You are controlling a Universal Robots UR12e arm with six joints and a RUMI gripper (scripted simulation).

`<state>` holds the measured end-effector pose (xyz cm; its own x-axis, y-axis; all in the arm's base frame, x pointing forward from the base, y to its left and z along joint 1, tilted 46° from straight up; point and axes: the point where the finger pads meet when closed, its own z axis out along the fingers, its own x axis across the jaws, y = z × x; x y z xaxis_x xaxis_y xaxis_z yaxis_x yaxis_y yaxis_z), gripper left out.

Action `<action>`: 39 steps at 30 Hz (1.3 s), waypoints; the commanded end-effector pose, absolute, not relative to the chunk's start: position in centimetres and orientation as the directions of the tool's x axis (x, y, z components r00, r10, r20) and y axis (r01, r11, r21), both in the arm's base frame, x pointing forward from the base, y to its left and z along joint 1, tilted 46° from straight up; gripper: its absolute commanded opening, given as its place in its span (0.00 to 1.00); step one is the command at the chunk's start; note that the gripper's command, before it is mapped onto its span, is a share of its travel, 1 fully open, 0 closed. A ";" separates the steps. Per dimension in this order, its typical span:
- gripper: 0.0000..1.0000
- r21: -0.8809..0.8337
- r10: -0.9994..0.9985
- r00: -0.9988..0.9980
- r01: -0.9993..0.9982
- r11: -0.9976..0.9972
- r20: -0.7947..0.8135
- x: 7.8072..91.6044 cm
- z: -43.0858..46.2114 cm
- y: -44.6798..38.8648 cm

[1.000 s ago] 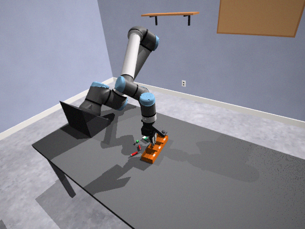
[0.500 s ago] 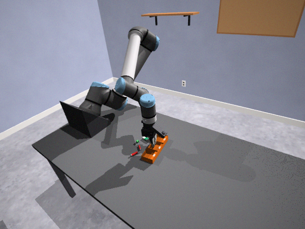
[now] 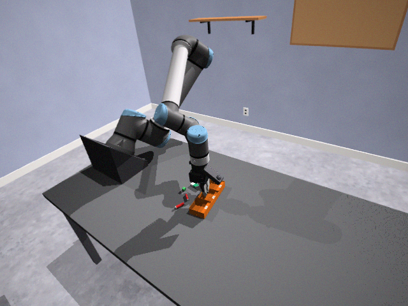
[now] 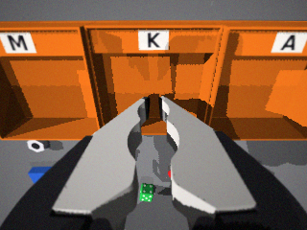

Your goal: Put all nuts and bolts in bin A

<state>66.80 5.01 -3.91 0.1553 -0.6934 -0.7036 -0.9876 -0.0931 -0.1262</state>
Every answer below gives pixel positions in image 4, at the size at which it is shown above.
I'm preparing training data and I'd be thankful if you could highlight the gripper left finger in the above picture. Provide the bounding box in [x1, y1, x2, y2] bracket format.
[0, 97, 150, 230]

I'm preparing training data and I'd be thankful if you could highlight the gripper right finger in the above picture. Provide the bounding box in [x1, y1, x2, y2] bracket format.
[158, 96, 307, 230]

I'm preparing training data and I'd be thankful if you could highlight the silver hex nut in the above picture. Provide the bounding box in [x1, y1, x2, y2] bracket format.
[27, 140, 48, 152]

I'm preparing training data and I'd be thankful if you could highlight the orange bin rack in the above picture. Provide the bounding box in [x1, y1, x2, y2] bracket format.
[0, 20, 307, 140]

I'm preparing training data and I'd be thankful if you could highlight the green die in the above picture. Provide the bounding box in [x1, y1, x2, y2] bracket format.
[139, 183, 154, 202]

